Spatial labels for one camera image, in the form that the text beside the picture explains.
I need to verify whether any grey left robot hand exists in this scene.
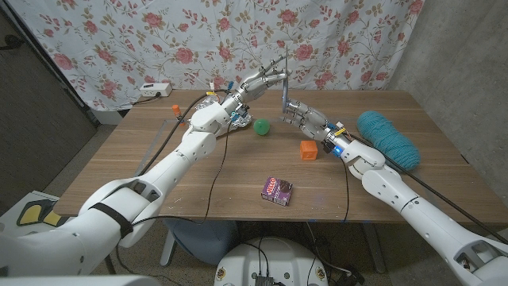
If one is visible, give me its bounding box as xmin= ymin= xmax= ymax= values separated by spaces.
xmin=229 ymin=55 xmax=293 ymax=117

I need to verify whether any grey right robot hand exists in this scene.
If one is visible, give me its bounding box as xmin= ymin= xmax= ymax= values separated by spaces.
xmin=279 ymin=99 xmax=346 ymax=154

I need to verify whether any aluminum foil sheet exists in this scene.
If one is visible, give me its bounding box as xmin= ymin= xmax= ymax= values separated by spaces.
xmin=194 ymin=99 xmax=253 ymax=130

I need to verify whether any orange block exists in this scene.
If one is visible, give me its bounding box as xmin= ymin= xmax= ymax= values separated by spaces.
xmin=299 ymin=140 xmax=319 ymax=161

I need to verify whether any green ball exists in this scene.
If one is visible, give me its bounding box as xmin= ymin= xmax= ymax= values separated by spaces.
xmin=253 ymin=118 xmax=271 ymax=137

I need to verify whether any purple pudding mix box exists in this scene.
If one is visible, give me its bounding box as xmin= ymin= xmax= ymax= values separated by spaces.
xmin=260 ymin=176 xmax=294 ymax=207

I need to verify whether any teal yarn skein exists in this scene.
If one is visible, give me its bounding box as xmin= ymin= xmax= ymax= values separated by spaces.
xmin=356 ymin=110 xmax=421 ymax=172

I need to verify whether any orange capped glue stick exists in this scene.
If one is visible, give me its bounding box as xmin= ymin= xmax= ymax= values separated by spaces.
xmin=171 ymin=104 xmax=186 ymax=126

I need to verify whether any floral print curtain backdrop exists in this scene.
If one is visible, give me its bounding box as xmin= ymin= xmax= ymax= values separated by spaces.
xmin=7 ymin=0 xmax=425 ymax=112

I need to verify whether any white power strip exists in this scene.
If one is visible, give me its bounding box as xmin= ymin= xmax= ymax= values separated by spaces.
xmin=139 ymin=82 xmax=173 ymax=99

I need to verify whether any grey table leg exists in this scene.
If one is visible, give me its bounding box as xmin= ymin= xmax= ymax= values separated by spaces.
xmin=360 ymin=222 xmax=387 ymax=275

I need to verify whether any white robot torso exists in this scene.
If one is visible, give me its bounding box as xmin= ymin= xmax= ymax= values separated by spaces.
xmin=213 ymin=237 xmax=329 ymax=286

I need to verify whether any blue grey chair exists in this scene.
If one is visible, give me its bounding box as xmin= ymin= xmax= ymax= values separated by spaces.
xmin=160 ymin=218 xmax=239 ymax=266

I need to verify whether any black power adapter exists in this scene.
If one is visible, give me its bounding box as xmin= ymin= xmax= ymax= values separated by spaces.
xmin=336 ymin=269 xmax=365 ymax=286

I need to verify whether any black backdrop stand pole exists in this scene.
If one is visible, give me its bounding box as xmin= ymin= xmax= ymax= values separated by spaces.
xmin=0 ymin=3 xmax=100 ymax=128

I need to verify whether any yellow black foot pedal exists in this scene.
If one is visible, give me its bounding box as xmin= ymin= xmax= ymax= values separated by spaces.
xmin=15 ymin=199 xmax=64 ymax=228

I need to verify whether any white floor board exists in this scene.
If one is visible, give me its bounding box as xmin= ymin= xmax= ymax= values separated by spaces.
xmin=0 ymin=190 xmax=80 ymax=242

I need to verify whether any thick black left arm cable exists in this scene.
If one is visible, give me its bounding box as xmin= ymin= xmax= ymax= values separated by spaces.
xmin=135 ymin=90 xmax=233 ymax=178

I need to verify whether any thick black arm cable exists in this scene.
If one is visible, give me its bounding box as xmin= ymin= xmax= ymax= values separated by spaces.
xmin=135 ymin=90 xmax=233 ymax=178
xmin=348 ymin=133 xmax=508 ymax=245

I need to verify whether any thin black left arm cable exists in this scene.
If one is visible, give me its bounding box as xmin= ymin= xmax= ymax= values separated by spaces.
xmin=130 ymin=121 xmax=233 ymax=228

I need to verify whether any black power strip cord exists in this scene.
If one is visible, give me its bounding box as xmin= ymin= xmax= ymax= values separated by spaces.
xmin=133 ymin=93 xmax=162 ymax=106

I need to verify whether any black torso cable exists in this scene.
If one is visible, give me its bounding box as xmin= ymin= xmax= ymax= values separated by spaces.
xmin=241 ymin=237 xmax=271 ymax=276

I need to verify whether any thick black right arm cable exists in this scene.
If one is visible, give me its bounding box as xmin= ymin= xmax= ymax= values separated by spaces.
xmin=348 ymin=133 xmax=508 ymax=245

